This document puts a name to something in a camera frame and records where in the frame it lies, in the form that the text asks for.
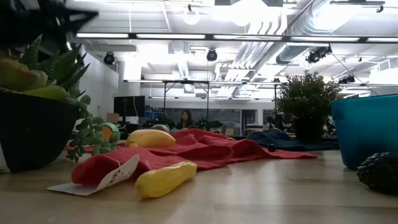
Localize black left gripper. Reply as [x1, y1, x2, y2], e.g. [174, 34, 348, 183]
[0, 0, 100, 55]

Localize green toy cucumber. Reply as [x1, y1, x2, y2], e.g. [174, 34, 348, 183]
[101, 122, 121, 143]

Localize brown toy kiwi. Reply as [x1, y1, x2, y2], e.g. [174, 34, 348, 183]
[151, 123, 171, 134]

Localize yellow toy banana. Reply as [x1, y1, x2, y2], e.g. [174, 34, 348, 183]
[126, 129, 177, 149]

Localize dark pine cone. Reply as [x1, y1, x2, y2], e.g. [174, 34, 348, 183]
[356, 151, 398, 194]

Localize teal plastic tupperware container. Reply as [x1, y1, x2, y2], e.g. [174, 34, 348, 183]
[331, 93, 398, 170]

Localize overhead light bar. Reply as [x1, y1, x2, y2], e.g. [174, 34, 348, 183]
[76, 32, 398, 44]

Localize black computer monitor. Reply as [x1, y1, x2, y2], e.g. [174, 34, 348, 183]
[113, 95, 146, 118]

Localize white globe ceiling lamp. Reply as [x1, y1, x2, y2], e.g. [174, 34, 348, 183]
[183, 4, 200, 26]

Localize succulent plant in black pot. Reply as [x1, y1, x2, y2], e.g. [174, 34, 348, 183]
[0, 34, 121, 174]

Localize person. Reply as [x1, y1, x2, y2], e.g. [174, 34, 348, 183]
[177, 109, 196, 130]

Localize red cloth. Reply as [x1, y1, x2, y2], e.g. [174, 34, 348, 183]
[65, 128, 318, 187]

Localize yellow toy squash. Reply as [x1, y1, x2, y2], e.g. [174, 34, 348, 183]
[134, 161, 198, 199]

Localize large black ceiling spotlight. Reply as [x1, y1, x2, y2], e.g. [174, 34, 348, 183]
[305, 45, 333, 65]

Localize bushy green potted plant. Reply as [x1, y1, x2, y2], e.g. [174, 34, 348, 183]
[276, 70, 343, 144]

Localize navy blue cloth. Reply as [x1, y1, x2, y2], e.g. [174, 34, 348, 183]
[245, 129, 340, 152]

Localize black overhead bar fixture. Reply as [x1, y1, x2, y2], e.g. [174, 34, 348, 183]
[329, 0, 386, 14]

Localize black background workstation frame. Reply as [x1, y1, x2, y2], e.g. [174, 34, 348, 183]
[123, 79, 282, 125]

